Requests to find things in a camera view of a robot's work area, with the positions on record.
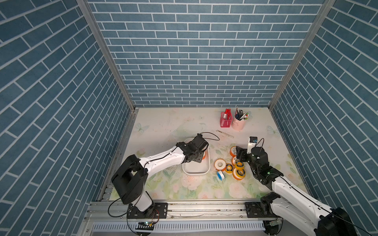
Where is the white plastic storage box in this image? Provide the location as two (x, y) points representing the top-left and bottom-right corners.
(182, 149), (211, 176)

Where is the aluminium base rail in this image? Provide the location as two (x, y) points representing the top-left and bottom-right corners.
(85, 199), (328, 222)

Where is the yellow black tape roll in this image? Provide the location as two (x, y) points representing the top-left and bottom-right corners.
(224, 163), (234, 174)
(235, 161), (244, 170)

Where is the red marker in mesh holder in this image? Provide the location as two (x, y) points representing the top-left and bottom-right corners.
(223, 109), (231, 120)

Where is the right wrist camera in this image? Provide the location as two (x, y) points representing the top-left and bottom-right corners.
(247, 136), (258, 154)

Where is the pink mesh pen holder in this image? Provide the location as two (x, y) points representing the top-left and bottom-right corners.
(220, 112), (233, 128)

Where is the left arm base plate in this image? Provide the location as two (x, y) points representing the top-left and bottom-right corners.
(127, 202), (168, 219)

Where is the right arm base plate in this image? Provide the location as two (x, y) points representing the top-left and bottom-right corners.
(245, 202), (278, 219)

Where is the small blue tape roll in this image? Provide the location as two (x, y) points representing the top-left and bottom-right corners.
(217, 171), (225, 181)

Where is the pink bucket pen holder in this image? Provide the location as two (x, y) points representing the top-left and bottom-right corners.
(231, 114), (246, 131)

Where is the large yellow orange tape roll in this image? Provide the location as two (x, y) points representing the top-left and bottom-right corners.
(232, 169), (246, 181)

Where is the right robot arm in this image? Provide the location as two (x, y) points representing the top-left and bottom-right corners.
(235, 147), (357, 236)

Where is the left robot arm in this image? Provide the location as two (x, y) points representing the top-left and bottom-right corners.
(111, 134), (209, 212)

